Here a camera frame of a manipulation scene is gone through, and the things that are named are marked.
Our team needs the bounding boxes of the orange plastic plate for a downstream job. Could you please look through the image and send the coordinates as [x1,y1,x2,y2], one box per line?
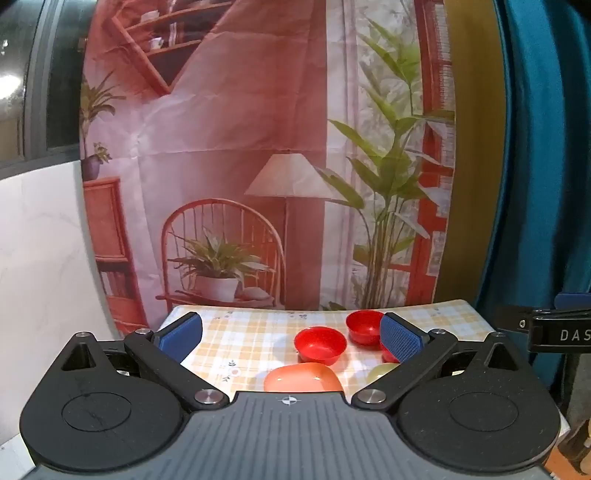
[263,362,345,393]

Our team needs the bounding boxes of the teal curtain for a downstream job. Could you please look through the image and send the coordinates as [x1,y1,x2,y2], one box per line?
[475,0,591,393]

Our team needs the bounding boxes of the checked floral tablecloth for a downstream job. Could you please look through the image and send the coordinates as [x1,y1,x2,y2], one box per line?
[156,299,498,394]

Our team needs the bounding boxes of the olive yellow cloth panel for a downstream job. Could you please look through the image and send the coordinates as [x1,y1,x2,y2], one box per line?
[433,0,509,305]

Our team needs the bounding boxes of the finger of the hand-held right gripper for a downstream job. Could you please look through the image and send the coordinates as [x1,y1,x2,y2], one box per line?
[554,292,591,311]
[496,305,532,331]

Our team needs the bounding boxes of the printed room scene backdrop cloth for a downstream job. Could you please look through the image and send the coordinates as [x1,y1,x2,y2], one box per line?
[80,0,459,337]

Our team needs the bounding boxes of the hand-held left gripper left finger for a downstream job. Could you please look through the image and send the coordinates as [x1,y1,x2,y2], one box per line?
[60,312,230,411]

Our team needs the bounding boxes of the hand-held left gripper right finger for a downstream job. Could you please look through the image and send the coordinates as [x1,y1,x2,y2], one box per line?
[353,312,522,411]

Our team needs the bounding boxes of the dark window frame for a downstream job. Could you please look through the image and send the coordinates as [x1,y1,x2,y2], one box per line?
[0,0,99,182]

